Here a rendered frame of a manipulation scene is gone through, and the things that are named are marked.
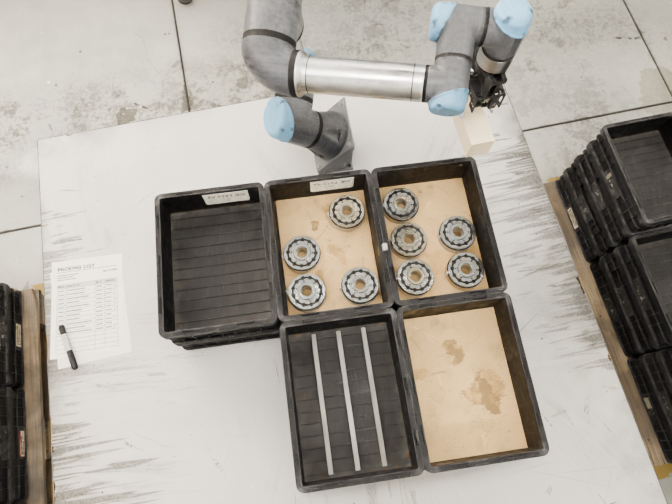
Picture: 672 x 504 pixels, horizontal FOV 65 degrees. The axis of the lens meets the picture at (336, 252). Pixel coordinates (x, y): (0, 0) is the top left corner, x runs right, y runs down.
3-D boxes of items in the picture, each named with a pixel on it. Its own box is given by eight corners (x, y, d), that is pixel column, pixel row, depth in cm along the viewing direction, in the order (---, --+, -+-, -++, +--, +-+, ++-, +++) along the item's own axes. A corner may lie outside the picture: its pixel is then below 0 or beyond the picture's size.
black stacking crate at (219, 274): (167, 212, 155) (155, 195, 144) (267, 200, 157) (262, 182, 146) (172, 345, 142) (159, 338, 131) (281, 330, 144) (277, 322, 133)
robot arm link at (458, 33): (428, 48, 103) (484, 55, 103) (436, -8, 103) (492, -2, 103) (423, 63, 111) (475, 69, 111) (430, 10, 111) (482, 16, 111)
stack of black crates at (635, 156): (551, 181, 234) (601, 125, 192) (614, 168, 236) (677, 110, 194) (585, 264, 221) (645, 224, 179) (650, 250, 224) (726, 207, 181)
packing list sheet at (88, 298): (45, 264, 161) (44, 263, 160) (121, 248, 163) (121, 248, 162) (50, 371, 150) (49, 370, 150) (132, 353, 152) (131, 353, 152)
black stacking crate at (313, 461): (283, 332, 144) (279, 323, 133) (389, 317, 145) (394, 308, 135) (300, 488, 131) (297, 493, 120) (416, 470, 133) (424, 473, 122)
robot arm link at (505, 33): (493, -11, 103) (537, -6, 102) (478, 30, 113) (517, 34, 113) (492, 21, 100) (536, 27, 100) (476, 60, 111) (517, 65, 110)
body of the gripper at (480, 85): (469, 114, 125) (483, 83, 114) (458, 85, 128) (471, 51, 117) (499, 109, 126) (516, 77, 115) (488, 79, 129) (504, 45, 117)
